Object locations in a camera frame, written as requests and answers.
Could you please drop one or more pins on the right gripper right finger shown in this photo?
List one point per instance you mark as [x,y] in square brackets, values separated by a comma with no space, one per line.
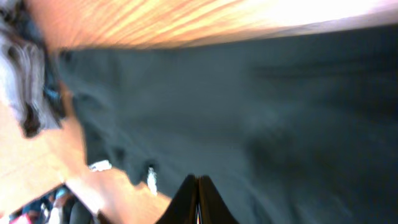
[211,207]

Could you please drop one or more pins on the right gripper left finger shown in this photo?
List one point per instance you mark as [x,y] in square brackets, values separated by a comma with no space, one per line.
[183,207]

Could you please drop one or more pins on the black t-shirt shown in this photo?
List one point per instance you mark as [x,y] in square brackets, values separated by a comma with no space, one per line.
[291,130]

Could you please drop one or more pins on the blue garment under shorts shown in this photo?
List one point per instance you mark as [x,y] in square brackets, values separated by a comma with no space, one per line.
[52,95]

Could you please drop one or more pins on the folded grey shorts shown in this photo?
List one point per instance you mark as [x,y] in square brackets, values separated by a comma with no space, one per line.
[25,72]

